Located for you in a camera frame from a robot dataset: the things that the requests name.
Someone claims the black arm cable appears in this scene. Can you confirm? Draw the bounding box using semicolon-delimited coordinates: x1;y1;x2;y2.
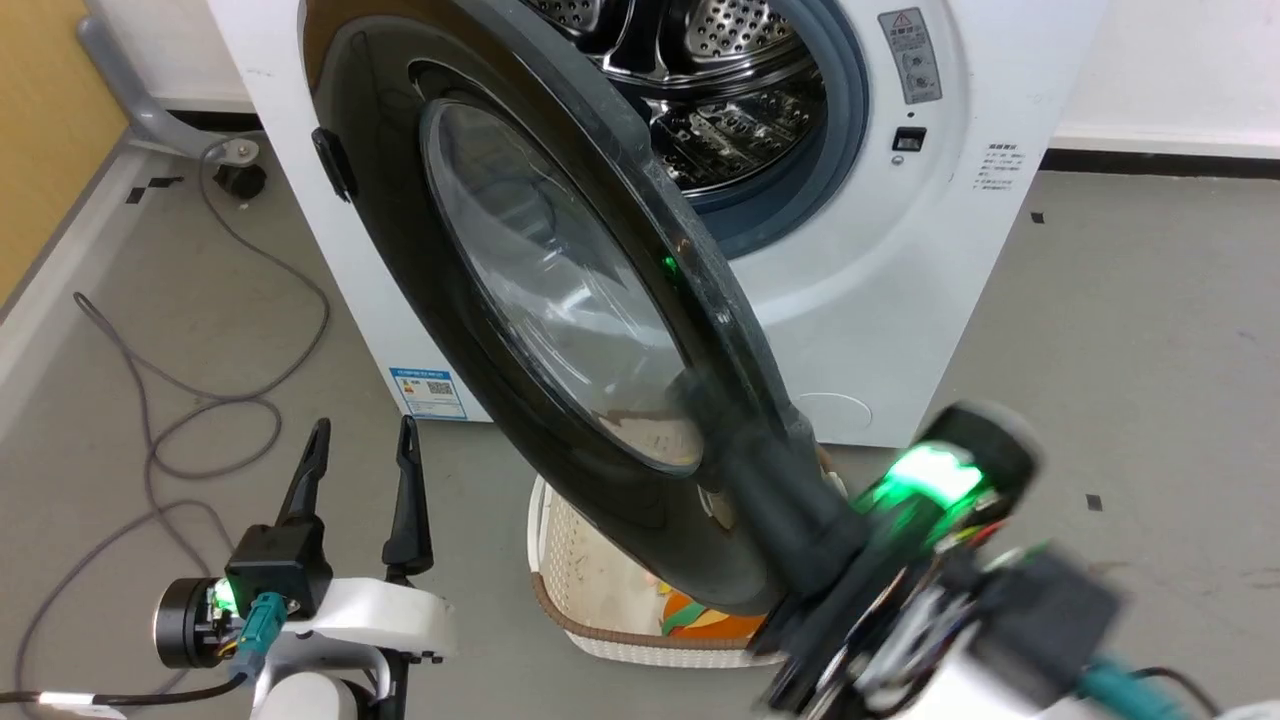
0;590;291;713
1078;655;1223;720

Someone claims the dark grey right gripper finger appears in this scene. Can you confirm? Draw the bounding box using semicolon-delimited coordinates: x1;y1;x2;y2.
696;372;873;613

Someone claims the looped grey floor cable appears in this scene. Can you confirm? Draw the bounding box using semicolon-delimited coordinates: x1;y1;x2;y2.
144;135;334;482

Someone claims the orange clothing item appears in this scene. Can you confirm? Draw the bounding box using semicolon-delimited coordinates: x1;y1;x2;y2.
658;588;773;643

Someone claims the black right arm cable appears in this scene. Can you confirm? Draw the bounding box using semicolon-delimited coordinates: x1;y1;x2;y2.
1078;655;1223;720

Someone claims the yellow wooden panel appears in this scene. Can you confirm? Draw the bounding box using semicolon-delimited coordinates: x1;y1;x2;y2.
0;0;132;306

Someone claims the grey warning sticker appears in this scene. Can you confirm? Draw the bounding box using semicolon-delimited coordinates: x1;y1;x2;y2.
878;8;944;107

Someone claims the black round washer door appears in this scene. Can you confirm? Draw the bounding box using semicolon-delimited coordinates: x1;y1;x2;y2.
300;0;873;617

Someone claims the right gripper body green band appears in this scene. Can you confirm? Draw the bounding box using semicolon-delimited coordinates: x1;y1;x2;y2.
768;398;1043;719

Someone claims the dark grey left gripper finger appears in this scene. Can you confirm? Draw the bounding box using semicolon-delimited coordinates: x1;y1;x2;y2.
381;414;436;583
276;417;333;528

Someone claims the grey rubber door gasket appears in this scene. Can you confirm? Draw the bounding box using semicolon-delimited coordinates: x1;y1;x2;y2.
688;0;873;261

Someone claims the black caster wheel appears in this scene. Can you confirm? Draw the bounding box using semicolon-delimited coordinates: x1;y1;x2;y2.
212;160;270;202

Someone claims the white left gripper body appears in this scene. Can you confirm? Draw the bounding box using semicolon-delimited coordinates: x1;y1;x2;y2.
153;576;458;671

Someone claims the perforated steel washer drum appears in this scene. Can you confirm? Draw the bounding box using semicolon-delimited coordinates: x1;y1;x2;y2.
520;0;831;197

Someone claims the blue energy label sticker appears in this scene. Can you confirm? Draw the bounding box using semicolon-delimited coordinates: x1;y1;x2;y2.
389;367;469;422

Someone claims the white front-load washing machine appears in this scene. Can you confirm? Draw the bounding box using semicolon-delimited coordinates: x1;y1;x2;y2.
205;0;1111;451

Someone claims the long grey floor cable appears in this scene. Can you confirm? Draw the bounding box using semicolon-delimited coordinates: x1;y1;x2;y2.
10;290;243;703

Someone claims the white woven laundry basket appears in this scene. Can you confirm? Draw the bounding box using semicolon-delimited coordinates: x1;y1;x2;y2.
526;474;853;670

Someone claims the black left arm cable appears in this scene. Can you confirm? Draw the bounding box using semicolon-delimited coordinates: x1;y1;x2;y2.
0;590;291;713

